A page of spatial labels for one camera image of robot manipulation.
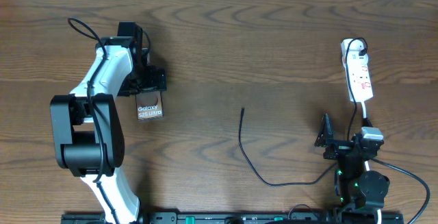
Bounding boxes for black charging cable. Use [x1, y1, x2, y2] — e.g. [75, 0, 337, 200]
[237, 37, 369, 187]

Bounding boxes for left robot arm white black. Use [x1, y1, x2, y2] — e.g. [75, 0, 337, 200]
[50, 36, 150, 223]

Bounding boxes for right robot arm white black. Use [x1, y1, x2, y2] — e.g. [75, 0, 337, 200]
[314, 114, 389, 223]

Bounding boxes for white power strip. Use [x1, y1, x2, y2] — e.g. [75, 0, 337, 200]
[341, 38, 373, 103]

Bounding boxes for white power strip cord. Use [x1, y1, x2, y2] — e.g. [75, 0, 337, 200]
[361, 101, 383, 224]

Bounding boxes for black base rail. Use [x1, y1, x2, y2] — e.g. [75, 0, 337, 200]
[60, 210, 404, 224]

